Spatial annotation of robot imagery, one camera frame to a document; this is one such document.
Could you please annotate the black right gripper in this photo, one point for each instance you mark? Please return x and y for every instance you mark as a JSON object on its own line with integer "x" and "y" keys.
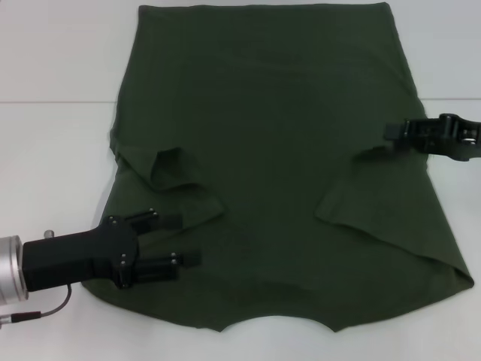
{"x": 460, "y": 148}

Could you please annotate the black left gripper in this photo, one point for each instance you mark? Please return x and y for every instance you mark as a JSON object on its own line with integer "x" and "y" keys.
{"x": 75, "y": 259}

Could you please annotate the dark green t-shirt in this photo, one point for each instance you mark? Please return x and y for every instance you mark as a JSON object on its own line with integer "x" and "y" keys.
{"x": 263, "y": 131}

